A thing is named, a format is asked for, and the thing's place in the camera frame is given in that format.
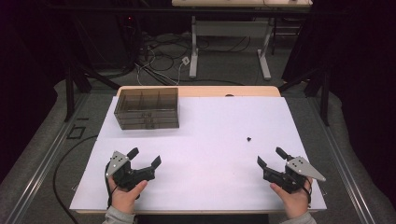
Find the black metal stand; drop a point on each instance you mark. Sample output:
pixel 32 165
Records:
pixel 325 99
pixel 70 93

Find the white power adapter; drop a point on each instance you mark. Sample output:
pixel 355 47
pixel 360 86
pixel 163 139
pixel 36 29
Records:
pixel 185 60

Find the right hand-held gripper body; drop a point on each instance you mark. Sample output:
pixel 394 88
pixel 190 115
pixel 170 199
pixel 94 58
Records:
pixel 291 182

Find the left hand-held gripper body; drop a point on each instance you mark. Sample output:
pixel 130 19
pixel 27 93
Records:
pixel 124 177

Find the person's left hand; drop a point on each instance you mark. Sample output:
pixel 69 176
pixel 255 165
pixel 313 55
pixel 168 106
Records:
pixel 124 199

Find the wooden table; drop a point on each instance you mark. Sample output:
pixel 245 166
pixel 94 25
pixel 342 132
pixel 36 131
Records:
pixel 199 91

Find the person's right hand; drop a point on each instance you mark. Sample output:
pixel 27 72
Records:
pixel 294 202

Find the aluminium floor rail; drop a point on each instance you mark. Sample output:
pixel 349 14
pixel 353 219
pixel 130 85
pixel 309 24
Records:
pixel 46 161
pixel 345 168

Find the smoky transparent drawer box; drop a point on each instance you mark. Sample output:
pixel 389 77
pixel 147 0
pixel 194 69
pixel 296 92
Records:
pixel 146 109

